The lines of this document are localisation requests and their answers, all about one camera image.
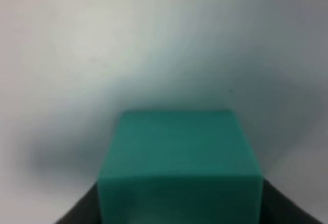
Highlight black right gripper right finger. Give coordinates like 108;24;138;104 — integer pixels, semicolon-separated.
259;179;322;224

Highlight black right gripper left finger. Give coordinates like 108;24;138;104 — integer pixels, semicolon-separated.
56;184;100;224

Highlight green cube block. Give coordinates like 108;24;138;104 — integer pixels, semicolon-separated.
97;110;263;223

